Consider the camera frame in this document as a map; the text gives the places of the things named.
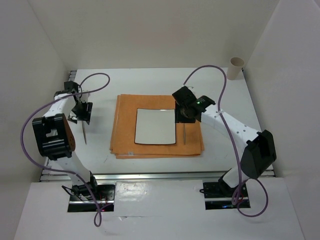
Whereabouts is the white square plate black rim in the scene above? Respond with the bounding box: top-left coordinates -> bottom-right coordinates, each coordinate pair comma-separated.
134,108 -> 176,145

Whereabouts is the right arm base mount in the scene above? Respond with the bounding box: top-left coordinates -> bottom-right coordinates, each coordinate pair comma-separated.
199,182 -> 251,210

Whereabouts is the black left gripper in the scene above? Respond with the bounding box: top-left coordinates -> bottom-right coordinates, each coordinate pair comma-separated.
67,100 -> 93,125

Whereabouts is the orange cloth placemat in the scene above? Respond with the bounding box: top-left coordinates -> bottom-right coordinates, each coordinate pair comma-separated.
110,94 -> 205,159

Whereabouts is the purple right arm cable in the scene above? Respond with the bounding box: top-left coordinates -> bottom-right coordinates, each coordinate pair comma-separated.
183,65 -> 269,218

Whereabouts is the aluminium front table rail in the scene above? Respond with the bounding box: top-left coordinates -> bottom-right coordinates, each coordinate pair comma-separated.
39,170 -> 276,182

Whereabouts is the silver fork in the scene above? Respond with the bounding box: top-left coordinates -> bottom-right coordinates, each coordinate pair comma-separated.
81,121 -> 87,145

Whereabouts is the beige paper cup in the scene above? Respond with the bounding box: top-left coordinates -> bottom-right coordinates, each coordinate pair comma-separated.
226,57 -> 245,80

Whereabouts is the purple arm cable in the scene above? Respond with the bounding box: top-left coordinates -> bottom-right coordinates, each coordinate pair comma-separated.
183,65 -> 269,218
20,72 -> 111,228

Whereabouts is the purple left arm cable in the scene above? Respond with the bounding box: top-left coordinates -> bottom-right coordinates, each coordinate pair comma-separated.
20,72 -> 111,228

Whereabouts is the silver table knife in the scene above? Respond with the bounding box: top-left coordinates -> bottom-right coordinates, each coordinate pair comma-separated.
183,123 -> 186,145

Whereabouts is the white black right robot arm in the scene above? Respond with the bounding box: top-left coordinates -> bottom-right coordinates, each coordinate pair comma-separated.
172,86 -> 277,196

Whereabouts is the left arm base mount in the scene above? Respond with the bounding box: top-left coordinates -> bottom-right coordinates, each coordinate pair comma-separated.
61,181 -> 117,213

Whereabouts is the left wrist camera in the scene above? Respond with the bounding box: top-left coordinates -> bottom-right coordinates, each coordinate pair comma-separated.
79,91 -> 91,101

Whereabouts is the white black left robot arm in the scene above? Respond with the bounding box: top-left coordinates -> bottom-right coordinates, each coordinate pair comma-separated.
32,81 -> 99,200

